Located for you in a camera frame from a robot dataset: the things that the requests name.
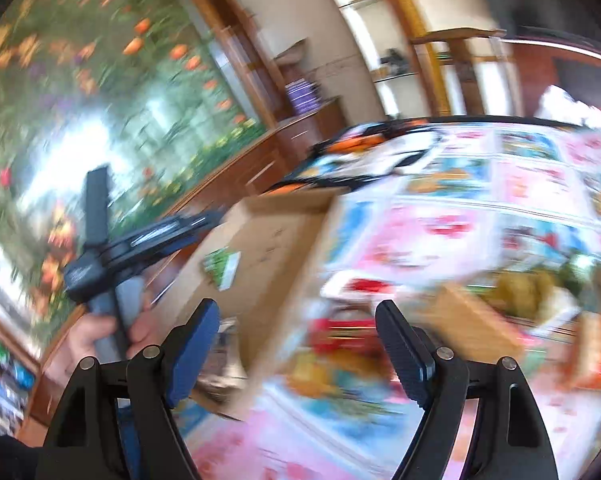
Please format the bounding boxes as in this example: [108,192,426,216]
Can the dark small bag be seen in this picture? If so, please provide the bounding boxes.
[379,48,412,74]

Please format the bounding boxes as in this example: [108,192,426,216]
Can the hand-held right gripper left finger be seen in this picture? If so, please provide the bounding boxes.
[34,298,221,480]

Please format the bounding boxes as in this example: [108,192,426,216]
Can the wooden low cabinet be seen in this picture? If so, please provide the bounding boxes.
[170,96,347,223]

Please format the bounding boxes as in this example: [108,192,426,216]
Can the green pea snack packet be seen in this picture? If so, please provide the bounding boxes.
[202,249,242,292]

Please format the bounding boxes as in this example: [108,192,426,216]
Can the flower wall mural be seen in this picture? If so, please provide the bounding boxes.
[0,0,268,333]

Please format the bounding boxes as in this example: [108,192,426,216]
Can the glass wall shelves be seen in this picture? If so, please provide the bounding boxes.
[331,0,481,117]

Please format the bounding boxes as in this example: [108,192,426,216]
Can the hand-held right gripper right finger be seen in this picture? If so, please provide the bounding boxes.
[375,300,559,480]

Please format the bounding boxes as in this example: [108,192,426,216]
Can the black orange white scarf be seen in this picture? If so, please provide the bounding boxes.
[283,119,449,197]

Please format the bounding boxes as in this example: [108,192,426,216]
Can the printed fruit tablecloth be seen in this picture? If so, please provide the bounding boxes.
[175,119,601,480]

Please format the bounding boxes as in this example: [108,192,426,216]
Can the black flat television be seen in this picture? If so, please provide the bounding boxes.
[501,0,601,61]

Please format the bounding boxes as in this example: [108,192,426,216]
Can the white plastic bag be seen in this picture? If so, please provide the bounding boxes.
[535,84,601,130]

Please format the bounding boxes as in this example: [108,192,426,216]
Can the brown woven basket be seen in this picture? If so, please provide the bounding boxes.
[272,39,312,82]

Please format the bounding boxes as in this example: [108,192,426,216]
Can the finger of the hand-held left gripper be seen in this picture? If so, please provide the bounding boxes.
[110,209,224,281]

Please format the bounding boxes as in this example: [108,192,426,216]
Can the wooden chair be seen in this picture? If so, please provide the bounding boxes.
[409,26,507,117]

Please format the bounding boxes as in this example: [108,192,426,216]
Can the pile of mixed snack packets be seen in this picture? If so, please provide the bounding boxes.
[311,252,601,396]

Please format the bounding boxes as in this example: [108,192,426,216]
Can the brown cardboard box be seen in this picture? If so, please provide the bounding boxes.
[158,187,352,421]

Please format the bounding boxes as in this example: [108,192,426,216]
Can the person's left hand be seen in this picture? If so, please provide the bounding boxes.
[44,302,156,387]

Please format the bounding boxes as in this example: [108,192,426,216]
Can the purple spray can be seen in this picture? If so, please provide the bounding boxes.
[285,77,322,115]

